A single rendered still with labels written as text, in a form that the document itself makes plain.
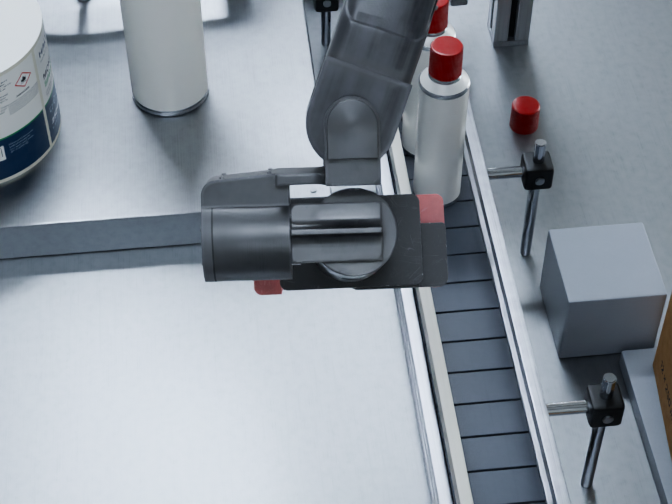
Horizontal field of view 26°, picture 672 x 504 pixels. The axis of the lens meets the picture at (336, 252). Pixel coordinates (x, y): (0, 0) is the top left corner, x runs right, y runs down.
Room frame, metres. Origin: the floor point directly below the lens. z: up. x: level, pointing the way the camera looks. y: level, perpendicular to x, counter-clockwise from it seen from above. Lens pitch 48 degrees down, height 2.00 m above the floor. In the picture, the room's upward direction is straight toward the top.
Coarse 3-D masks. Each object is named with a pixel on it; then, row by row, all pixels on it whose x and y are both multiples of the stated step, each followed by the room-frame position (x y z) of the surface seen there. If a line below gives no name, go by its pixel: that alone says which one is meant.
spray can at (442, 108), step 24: (432, 48) 1.11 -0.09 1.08; (456, 48) 1.11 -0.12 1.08; (432, 72) 1.11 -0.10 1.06; (456, 72) 1.10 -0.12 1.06; (432, 96) 1.09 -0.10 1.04; (456, 96) 1.09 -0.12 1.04; (432, 120) 1.09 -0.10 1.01; (456, 120) 1.09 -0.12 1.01; (432, 144) 1.09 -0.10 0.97; (456, 144) 1.10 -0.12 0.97; (432, 168) 1.09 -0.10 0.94; (456, 168) 1.10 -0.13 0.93; (432, 192) 1.09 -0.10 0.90; (456, 192) 1.10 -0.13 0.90
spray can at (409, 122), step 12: (444, 0) 1.19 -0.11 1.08; (444, 12) 1.18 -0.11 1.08; (432, 24) 1.17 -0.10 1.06; (444, 24) 1.18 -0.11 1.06; (432, 36) 1.17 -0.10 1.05; (420, 60) 1.17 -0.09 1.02; (420, 72) 1.17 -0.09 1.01; (408, 108) 1.18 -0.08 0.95; (408, 120) 1.17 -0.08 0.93; (408, 132) 1.17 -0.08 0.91; (408, 144) 1.17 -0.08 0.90
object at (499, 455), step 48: (480, 240) 1.04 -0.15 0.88; (432, 288) 0.98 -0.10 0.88; (480, 288) 0.98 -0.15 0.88; (480, 336) 0.91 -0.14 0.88; (432, 384) 0.85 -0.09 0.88; (480, 384) 0.85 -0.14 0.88; (480, 432) 0.80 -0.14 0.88; (528, 432) 0.80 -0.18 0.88; (480, 480) 0.74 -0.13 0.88; (528, 480) 0.74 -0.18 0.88
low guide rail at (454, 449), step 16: (400, 144) 1.15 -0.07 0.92; (400, 160) 1.13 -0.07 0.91; (400, 176) 1.10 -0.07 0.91; (400, 192) 1.08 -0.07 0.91; (416, 288) 0.96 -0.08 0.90; (432, 304) 0.93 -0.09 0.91; (432, 320) 0.91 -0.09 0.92; (432, 336) 0.89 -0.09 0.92; (432, 352) 0.87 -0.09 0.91; (432, 368) 0.85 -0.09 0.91; (448, 384) 0.83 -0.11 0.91; (448, 400) 0.81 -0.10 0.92; (448, 416) 0.79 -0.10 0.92; (448, 432) 0.77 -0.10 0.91; (448, 448) 0.76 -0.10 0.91; (464, 464) 0.74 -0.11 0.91; (464, 480) 0.72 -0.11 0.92; (464, 496) 0.70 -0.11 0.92
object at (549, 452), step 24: (480, 168) 1.07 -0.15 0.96; (480, 192) 1.04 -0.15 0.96; (504, 240) 0.97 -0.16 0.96; (504, 264) 0.94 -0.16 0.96; (504, 288) 0.91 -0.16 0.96; (528, 336) 0.85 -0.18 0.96; (528, 360) 0.82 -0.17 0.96; (528, 384) 0.79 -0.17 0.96; (552, 432) 0.74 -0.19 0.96; (552, 456) 0.71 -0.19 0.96; (552, 480) 0.69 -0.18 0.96
